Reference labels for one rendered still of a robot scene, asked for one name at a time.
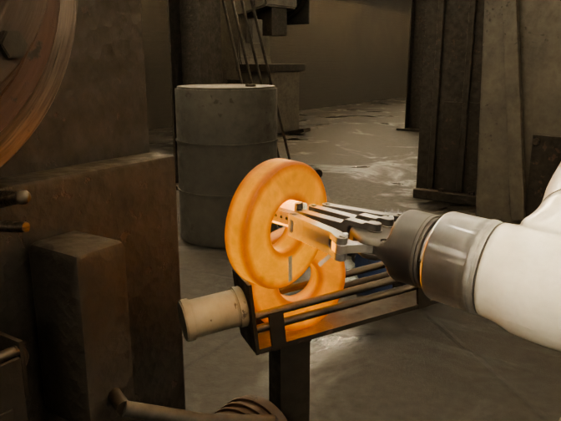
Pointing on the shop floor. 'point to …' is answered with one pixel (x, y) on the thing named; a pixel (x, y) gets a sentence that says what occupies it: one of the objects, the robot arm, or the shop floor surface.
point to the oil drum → (219, 151)
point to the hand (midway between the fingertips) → (280, 210)
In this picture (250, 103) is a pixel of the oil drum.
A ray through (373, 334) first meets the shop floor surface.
